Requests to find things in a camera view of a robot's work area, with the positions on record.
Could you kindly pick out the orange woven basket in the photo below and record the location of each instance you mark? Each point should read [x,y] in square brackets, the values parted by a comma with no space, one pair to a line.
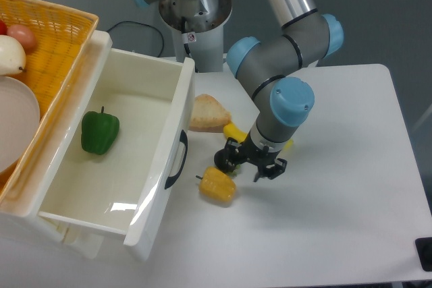
[63,33]

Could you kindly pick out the white toy pear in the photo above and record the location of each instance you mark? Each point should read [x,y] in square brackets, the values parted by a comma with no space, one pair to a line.
[13,56]

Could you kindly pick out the yellow toy bell pepper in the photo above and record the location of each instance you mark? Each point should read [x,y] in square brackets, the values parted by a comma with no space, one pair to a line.
[216,186]

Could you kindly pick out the green toy bell pepper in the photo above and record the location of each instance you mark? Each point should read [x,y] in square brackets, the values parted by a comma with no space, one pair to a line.
[98,131]

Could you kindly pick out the black toy eggplant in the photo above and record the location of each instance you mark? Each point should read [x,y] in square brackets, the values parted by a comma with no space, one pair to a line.
[223,162]

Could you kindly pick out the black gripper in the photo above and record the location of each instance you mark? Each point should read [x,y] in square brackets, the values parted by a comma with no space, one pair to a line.
[264,158]

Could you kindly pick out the pink plate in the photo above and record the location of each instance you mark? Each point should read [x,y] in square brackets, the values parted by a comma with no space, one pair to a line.
[20,116]

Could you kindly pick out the toy bread slice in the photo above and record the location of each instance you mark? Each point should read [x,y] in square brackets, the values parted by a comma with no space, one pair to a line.
[208,115]

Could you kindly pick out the red toy fruit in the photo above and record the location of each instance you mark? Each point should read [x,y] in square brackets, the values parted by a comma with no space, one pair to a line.
[3,28]

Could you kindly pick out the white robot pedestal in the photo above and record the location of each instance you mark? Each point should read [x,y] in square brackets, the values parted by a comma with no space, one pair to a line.
[197,30]

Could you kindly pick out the white drawer cabinet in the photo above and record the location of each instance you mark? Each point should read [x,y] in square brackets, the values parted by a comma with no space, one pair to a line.
[31,206]

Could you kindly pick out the black object at table edge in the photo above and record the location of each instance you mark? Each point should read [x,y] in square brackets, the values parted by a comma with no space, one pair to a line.
[424,251]

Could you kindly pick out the yellow toy banana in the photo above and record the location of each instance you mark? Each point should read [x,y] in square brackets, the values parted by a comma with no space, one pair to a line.
[233,131]

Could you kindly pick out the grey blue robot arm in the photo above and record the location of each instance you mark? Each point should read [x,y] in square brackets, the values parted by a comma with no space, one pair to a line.
[263,70]

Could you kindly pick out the white top drawer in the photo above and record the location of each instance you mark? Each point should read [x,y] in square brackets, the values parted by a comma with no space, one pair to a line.
[122,194]

